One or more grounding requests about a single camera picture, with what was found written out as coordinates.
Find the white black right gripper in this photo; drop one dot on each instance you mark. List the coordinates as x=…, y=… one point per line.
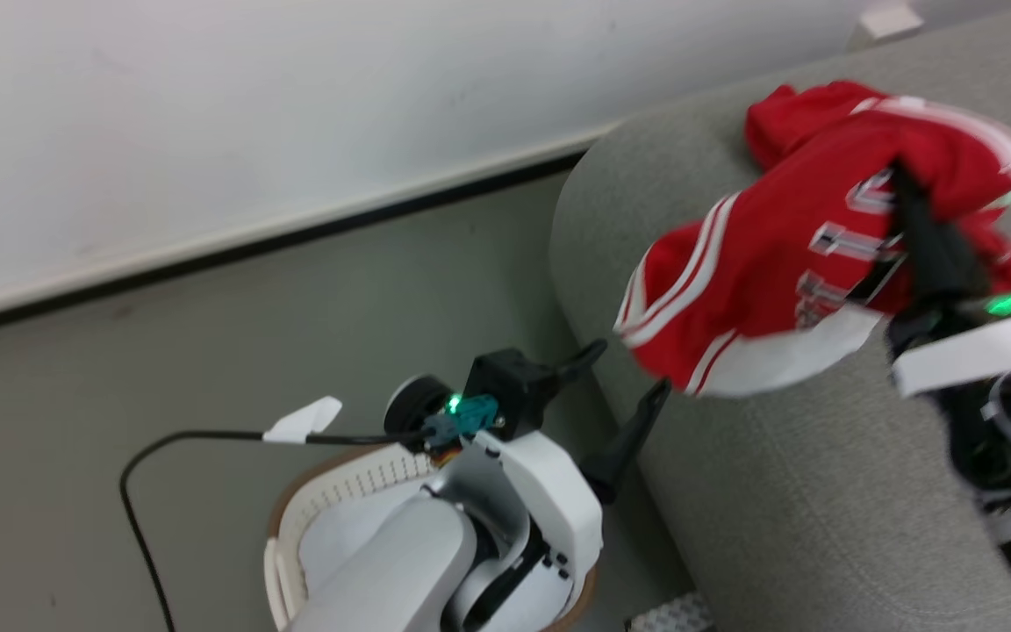
x=979, y=347

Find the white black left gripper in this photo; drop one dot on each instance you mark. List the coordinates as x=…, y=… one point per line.
x=558, y=509

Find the red and white jersey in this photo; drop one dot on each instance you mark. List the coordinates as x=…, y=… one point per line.
x=760, y=263

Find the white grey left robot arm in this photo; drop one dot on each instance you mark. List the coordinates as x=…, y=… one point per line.
x=400, y=566

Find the grey fabric sofa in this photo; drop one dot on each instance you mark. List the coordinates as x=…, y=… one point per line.
x=777, y=491

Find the white perforated plastic piece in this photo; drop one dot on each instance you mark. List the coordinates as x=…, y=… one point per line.
x=672, y=614

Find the white basket with brown rim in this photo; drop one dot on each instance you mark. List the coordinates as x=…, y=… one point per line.
x=339, y=496

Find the white and black baseboard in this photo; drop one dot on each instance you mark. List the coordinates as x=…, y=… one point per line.
x=207, y=246

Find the black round wrist camera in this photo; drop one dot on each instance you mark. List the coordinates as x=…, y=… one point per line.
x=409, y=404

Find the small white wall box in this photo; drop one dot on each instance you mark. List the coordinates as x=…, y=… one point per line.
x=885, y=25

